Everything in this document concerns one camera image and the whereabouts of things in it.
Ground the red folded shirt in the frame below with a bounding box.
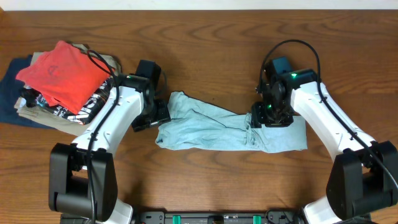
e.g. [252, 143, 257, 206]
[16, 40, 110, 114]

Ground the light blue t-shirt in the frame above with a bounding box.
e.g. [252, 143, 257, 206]
[155, 91, 308, 153]

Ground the navy blue folded garment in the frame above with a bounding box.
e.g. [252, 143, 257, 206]
[1, 55, 52, 129]

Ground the khaki folded garment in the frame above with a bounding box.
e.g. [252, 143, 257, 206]
[14, 44, 121, 136]

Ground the black printed folded shirt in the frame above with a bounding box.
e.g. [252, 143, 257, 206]
[19, 77, 116, 126]

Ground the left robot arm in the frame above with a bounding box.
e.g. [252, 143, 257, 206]
[49, 73, 170, 223]

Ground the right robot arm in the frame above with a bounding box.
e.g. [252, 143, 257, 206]
[252, 68, 397, 223]

